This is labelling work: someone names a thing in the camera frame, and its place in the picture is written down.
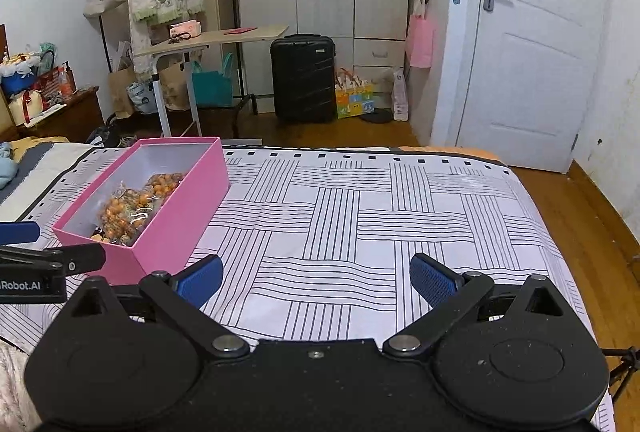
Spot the clear bag of coated peanuts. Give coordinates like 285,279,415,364
144,169,190,205
95,187,157,247

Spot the beige gift with red ribbon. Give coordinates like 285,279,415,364
7,90,43,125

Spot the teal shopping bag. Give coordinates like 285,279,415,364
191,53,235,108

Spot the light blue cloth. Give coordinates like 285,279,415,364
0,141,20,189

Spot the wooden nightstand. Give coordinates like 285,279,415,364
0,85,101,143

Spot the black suitcase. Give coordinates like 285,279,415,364
270,34,337,124

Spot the white blue printed bag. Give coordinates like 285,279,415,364
126,80,160,115

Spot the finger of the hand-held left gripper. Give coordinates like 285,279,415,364
0,221,41,245
0,242,107,277

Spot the pink paper bag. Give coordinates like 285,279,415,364
405,0,435,69

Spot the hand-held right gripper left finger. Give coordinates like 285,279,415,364
60,255,249,359

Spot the grey yellow duvet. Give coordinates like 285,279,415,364
0,135,96,213

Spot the pink cardboard box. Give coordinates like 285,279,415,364
52,136,231,279

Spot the black clothes rack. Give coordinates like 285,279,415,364
90,0,251,113

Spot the striped bed sheet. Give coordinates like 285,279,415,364
0,145,616,432

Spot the black tripod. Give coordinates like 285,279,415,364
600,346,640,408

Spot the brown paper bag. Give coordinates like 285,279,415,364
160,62,192,110
107,65,137,119

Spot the white door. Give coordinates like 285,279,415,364
457,0,608,173

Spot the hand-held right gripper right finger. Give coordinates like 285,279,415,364
382,253,581,358

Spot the colourful gift bag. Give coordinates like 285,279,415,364
335,67,375,119

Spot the beige fluffy blanket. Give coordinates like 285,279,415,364
0,342,36,432

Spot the folding side table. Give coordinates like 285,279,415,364
132,25,290,138

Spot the pink tissue box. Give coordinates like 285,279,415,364
169,19,202,39

